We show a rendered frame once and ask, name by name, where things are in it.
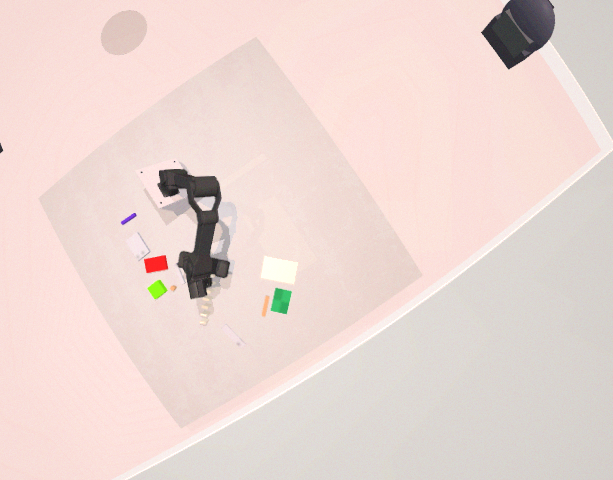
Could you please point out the bright green block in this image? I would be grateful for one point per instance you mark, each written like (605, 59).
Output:
(157, 289)

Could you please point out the red rectangular block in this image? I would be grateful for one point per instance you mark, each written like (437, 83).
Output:
(156, 264)

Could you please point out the orange rectangular block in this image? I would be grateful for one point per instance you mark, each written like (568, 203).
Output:
(265, 306)

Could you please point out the green flat rectangular block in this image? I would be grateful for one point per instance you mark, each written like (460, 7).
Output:
(280, 301)

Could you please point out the purple flat bar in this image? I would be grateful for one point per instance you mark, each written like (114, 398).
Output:
(129, 218)

